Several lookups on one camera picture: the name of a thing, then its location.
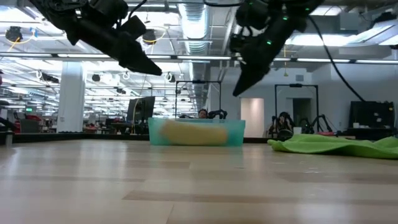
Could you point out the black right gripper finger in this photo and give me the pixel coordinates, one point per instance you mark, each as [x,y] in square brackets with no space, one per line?
[247,79]

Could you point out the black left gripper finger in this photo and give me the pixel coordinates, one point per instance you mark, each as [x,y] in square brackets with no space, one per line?
[136,59]

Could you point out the orange microfiber towel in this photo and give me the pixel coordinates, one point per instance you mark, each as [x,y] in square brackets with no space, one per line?
[192,133]

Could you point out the green microfiber towel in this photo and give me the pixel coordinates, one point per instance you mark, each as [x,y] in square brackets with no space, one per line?
[335,146]

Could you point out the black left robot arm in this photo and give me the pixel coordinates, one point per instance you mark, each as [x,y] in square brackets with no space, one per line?
[59,15]

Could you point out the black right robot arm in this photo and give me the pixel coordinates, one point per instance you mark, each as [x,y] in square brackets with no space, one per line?
[292,21]

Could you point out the black background robot arm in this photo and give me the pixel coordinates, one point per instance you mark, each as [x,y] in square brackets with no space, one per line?
[185,117]
[217,114]

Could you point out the teal translucent plastic basket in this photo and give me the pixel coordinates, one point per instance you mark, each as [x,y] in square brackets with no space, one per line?
[155,130]

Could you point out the black round ceiling fixture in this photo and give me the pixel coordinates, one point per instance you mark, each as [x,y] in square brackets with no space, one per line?
[14,33]
[150,37]

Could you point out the white background door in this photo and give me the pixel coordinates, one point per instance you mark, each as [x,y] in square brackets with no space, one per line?
[252,118]

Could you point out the black background monitor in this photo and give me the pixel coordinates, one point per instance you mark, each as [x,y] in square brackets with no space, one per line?
[143,109]

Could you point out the person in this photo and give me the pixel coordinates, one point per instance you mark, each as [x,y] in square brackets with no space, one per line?
[202,113]
[283,118]

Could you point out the white round column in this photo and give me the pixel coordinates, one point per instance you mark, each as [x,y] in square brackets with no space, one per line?
[71,96]

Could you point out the green exit sign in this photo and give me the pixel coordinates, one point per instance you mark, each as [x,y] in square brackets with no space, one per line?
[29,109]

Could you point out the black equipment cart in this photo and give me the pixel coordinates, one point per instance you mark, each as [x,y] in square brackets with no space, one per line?
[370,118]

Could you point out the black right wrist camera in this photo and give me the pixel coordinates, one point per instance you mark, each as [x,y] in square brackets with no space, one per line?
[237,42]

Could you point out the grey wall vent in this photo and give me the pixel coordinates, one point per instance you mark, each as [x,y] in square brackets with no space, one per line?
[299,77]

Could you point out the black background frame stand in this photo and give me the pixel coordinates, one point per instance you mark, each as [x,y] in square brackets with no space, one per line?
[199,81]
[295,85]

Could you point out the silver ventilation duct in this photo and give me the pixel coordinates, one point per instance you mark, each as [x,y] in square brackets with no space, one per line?
[194,25]

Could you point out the black metal table frame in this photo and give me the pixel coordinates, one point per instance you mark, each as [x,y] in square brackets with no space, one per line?
[62,137]

